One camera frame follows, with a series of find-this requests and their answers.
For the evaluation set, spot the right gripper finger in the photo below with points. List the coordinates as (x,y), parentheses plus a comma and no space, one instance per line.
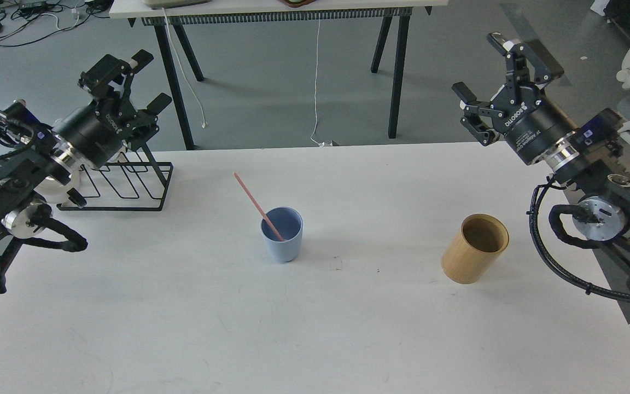
(473,111)
(528,64)

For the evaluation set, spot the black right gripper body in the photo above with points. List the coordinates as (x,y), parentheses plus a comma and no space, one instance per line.
(534,127)

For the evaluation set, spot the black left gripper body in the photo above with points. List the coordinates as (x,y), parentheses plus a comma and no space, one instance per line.
(92,134)

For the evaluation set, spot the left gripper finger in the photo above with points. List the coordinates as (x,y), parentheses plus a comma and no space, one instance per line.
(142,126)
(111,78)

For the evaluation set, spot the blue plastic cup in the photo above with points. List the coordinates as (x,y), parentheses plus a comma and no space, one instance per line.
(290,226)

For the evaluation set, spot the pink chopstick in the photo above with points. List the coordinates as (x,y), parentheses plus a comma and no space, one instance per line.
(257,207)

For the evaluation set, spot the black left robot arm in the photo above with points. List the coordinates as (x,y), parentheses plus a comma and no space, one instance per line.
(38,162)

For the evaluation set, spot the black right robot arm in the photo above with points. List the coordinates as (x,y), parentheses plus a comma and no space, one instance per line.
(585,157)

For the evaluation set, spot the background table black legs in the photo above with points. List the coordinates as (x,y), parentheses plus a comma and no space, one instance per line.
(169,18)

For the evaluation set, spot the bamboo cylinder holder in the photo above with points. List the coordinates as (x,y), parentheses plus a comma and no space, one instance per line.
(478,243)

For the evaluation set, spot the black wire dish rack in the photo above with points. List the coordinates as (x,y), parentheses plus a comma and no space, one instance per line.
(131,182)

